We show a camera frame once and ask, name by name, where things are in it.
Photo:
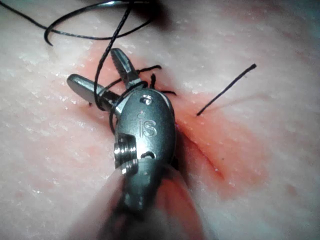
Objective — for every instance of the black thread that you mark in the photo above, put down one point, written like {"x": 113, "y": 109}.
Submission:
{"x": 105, "y": 55}

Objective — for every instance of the black stitching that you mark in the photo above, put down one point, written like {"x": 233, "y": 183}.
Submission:
{"x": 153, "y": 78}

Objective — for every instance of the tissue pad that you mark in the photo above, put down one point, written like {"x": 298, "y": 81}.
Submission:
{"x": 250, "y": 150}

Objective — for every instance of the dark right arm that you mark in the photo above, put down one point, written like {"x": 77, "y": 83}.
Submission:
{"x": 172, "y": 210}

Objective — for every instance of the right arm needle driver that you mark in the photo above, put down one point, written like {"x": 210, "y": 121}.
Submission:
{"x": 150, "y": 125}

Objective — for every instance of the right arm needle driver jaw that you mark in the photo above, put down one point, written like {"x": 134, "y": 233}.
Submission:
{"x": 82, "y": 86}
{"x": 123, "y": 65}

